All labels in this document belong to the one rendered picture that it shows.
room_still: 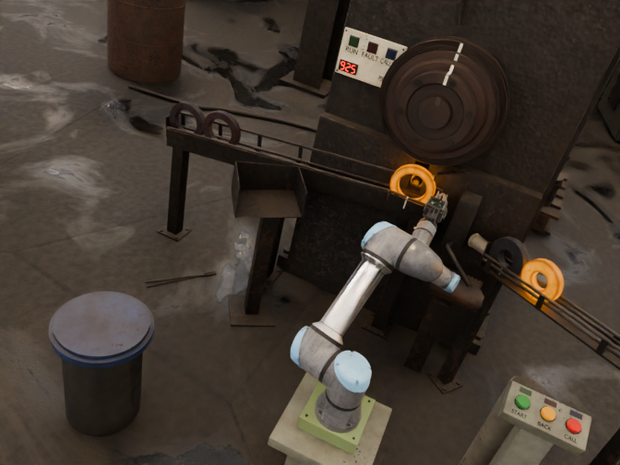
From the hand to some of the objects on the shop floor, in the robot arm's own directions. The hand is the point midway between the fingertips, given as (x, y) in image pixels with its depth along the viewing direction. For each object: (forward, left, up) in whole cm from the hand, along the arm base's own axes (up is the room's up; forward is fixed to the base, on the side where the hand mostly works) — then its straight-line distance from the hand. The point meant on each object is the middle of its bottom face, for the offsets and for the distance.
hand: (442, 196), depth 229 cm
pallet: (+193, -20, -77) cm, 209 cm away
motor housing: (-17, -20, -75) cm, 79 cm away
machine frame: (+41, +10, -75) cm, 86 cm away
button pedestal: (-79, -51, -74) cm, 120 cm away
